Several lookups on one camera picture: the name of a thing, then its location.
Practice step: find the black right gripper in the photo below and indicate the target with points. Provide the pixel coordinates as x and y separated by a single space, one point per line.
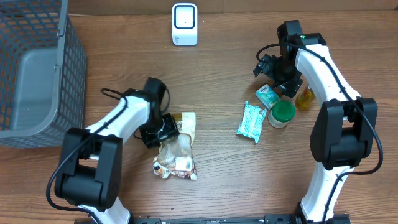
290 83

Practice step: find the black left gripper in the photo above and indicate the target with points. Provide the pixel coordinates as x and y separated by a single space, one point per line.
172 130

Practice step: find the teal tissue pack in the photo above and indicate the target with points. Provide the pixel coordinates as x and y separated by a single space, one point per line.
267 96

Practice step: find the brown snack wrapper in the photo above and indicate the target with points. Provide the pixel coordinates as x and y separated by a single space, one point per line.
175 155

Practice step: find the yellow dish soap bottle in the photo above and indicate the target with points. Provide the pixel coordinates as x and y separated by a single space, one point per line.
304 100

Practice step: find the green lid jar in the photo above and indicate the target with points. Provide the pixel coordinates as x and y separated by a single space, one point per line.
281 114

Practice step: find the teal snack packet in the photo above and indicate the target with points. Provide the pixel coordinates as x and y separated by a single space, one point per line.
252 122

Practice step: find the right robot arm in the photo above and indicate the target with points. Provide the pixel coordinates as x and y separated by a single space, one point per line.
343 141

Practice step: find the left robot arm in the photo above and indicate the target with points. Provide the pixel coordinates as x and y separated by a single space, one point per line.
88 176

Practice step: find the white barcode scanner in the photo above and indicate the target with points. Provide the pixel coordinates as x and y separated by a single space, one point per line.
184 24

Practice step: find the grey plastic mesh basket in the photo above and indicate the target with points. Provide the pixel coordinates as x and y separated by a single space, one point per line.
43 74

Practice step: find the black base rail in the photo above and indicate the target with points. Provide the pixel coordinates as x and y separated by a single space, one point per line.
217 221

